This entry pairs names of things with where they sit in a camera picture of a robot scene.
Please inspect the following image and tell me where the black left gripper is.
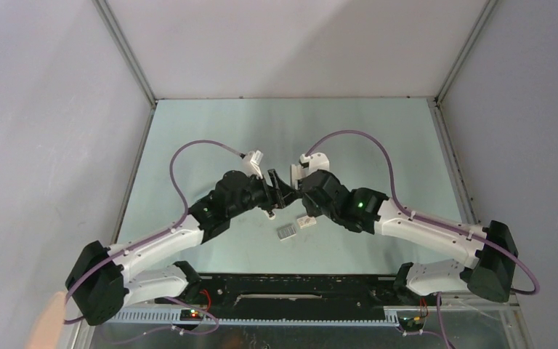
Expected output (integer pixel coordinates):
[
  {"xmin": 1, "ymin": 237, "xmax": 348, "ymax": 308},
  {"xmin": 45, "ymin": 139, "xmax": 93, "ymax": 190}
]
[{"xmin": 227, "ymin": 169, "xmax": 301, "ymax": 219}]

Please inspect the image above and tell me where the white staple box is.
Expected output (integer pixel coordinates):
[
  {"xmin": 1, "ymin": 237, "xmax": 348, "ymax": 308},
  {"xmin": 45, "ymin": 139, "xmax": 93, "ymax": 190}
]
[{"xmin": 296, "ymin": 215, "xmax": 317, "ymax": 229}]

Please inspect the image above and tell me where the grey staple strip block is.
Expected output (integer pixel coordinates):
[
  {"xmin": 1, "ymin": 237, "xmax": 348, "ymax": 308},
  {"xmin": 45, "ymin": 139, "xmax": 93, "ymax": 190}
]
[{"xmin": 277, "ymin": 224, "xmax": 297, "ymax": 241}]

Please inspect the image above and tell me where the white small stapler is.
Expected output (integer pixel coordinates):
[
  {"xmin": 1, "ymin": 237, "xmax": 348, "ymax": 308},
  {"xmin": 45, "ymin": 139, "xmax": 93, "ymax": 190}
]
[{"xmin": 264, "ymin": 210, "xmax": 276, "ymax": 220}]

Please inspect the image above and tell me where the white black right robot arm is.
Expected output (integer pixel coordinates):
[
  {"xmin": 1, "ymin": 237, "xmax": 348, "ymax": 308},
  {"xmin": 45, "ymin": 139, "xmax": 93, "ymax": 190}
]
[{"xmin": 293, "ymin": 170, "xmax": 518, "ymax": 304}]

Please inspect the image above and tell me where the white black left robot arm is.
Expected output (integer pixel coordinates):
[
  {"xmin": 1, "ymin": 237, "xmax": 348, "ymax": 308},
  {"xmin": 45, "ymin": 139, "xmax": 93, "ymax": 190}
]
[{"xmin": 65, "ymin": 169, "xmax": 300, "ymax": 326}]

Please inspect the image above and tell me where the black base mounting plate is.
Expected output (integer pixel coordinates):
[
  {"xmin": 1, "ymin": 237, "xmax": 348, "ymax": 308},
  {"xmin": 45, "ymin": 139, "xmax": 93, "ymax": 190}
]
[{"xmin": 176, "ymin": 273, "xmax": 421, "ymax": 320}]

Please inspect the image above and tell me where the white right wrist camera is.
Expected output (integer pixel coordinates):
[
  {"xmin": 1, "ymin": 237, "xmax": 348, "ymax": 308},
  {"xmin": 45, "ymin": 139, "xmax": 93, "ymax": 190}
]
[{"xmin": 290, "ymin": 152, "xmax": 330, "ymax": 188}]

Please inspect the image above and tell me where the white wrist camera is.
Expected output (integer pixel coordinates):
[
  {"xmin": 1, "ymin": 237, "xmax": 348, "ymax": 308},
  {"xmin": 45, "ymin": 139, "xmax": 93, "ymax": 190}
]
[
  {"xmin": 242, "ymin": 150, "xmax": 264, "ymax": 179},
  {"xmin": 290, "ymin": 152, "xmax": 330, "ymax": 188}
]

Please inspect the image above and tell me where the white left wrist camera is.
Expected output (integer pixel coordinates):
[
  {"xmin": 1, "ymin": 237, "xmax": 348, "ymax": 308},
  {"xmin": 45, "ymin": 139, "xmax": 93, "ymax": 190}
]
[{"xmin": 242, "ymin": 150, "xmax": 264, "ymax": 179}]

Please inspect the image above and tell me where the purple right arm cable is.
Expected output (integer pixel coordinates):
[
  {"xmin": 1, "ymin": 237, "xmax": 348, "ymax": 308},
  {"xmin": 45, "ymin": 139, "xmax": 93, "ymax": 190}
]
[{"xmin": 305, "ymin": 129, "xmax": 541, "ymax": 296}]

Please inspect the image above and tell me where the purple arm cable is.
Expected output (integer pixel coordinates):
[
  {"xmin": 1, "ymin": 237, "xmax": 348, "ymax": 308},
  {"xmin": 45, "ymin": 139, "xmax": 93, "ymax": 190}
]
[
  {"xmin": 305, "ymin": 129, "xmax": 541, "ymax": 296},
  {"xmin": 63, "ymin": 140, "xmax": 248, "ymax": 326}
]

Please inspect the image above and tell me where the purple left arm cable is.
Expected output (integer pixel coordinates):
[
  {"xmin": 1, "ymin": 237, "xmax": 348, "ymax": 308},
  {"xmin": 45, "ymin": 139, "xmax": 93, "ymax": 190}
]
[{"xmin": 63, "ymin": 140, "xmax": 248, "ymax": 326}]

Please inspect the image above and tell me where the white slotted cable duct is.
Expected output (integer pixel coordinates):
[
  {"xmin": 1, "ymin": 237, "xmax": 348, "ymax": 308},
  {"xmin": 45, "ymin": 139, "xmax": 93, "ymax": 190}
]
[{"xmin": 106, "ymin": 308, "xmax": 400, "ymax": 327}]

